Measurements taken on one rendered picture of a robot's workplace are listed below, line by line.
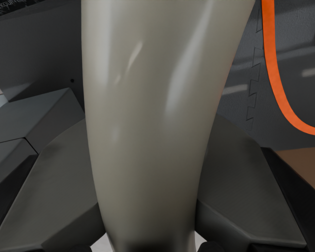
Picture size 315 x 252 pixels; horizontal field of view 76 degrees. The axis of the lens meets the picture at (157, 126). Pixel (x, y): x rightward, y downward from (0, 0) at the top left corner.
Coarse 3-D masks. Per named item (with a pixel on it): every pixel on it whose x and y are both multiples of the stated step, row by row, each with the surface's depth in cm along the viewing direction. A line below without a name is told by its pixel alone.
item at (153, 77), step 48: (96, 0) 3; (144, 0) 3; (192, 0) 3; (240, 0) 3; (96, 48) 3; (144, 48) 3; (192, 48) 3; (96, 96) 4; (144, 96) 3; (192, 96) 3; (96, 144) 4; (144, 144) 4; (192, 144) 4; (96, 192) 5; (144, 192) 4; (192, 192) 5; (144, 240) 5; (192, 240) 7
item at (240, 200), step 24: (216, 120) 10; (216, 144) 8; (240, 144) 8; (216, 168) 7; (240, 168) 7; (264, 168) 7; (216, 192) 6; (240, 192) 6; (264, 192) 6; (216, 216) 6; (240, 216) 5; (264, 216) 5; (288, 216) 5; (216, 240) 6; (240, 240) 5; (264, 240) 5; (288, 240) 5
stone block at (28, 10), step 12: (0, 0) 31; (12, 0) 31; (24, 0) 31; (36, 0) 32; (48, 0) 34; (60, 0) 42; (72, 0) 53; (0, 12) 33; (12, 12) 35; (24, 12) 43; (36, 12) 55
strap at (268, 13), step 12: (264, 0) 79; (264, 12) 81; (264, 24) 83; (264, 36) 86; (264, 48) 89; (276, 60) 92; (276, 72) 95; (276, 84) 98; (276, 96) 102; (288, 108) 106; (288, 120) 110; (300, 120) 110; (312, 132) 114
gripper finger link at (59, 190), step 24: (48, 144) 9; (72, 144) 8; (48, 168) 7; (72, 168) 7; (24, 192) 6; (48, 192) 6; (72, 192) 6; (24, 216) 6; (48, 216) 6; (72, 216) 6; (96, 216) 6; (0, 240) 5; (24, 240) 5; (48, 240) 5; (72, 240) 6; (96, 240) 7
